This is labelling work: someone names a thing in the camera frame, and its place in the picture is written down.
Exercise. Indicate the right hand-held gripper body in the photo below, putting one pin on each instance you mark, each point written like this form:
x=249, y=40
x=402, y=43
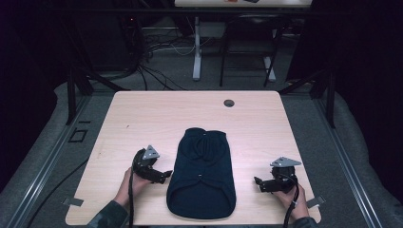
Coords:
x=282, y=177

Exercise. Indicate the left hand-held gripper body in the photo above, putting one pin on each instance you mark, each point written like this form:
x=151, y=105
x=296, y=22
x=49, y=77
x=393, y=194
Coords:
x=146, y=164

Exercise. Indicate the dark navy garment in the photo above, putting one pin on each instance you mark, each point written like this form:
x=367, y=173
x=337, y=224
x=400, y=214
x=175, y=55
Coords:
x=201, y=177

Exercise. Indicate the person's left hand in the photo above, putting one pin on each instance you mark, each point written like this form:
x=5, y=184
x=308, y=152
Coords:
x=137, y=186

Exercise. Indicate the person's right hand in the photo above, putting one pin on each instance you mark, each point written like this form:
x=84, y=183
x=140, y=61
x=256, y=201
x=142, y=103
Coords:
x=294, y=202

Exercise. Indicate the black metal stand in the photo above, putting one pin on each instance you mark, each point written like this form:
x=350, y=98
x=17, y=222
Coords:
x=330, y=95
x=72, y=95

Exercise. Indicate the black computer case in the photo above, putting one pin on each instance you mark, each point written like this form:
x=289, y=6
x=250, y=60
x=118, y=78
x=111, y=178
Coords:
x=111, y=41

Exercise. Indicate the black chair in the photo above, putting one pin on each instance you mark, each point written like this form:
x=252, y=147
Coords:
x=253, y=22

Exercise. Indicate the white desk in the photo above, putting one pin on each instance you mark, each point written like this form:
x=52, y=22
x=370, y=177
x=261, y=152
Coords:
x=240, y=3

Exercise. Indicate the grey metal table bracket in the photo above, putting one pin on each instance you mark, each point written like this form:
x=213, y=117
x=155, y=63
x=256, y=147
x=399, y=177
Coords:
x=316, y=201
x=72, y=201

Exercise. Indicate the aluminium floor rail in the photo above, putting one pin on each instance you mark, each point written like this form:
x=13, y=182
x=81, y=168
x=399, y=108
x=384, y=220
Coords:
x=345, y=158
x=47, y=161

